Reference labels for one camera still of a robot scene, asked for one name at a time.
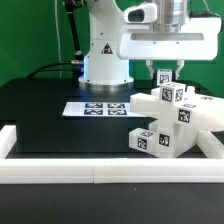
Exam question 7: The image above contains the black cable on table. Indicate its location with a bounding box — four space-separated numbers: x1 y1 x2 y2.
26 61 84 80

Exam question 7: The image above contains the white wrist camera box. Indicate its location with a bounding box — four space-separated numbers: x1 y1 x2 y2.
123 2 157 23

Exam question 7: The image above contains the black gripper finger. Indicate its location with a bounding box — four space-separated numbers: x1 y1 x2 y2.
171 60 185 80
146 60 157 80

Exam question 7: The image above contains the white U-shaped fence frame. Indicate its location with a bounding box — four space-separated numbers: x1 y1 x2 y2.
0 125 224 184

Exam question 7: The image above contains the white chair back frame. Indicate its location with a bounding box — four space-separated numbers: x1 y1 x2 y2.
130 93 224 132

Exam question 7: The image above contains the white chair seat plate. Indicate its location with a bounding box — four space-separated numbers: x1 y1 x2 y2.
148 120 197 158

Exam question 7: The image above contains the black camera stand pole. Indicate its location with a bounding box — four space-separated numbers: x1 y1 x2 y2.
63 0 83 60

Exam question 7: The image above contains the grey hose cable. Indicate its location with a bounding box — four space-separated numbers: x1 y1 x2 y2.
199 0 224 33

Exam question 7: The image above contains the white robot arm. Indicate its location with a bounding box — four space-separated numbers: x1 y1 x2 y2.
79 0 223 91

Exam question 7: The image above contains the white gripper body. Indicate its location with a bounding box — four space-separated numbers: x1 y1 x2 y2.
117 17 222 61

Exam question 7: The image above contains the white marker sheet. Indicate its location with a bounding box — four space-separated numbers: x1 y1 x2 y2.
62 102 140 117

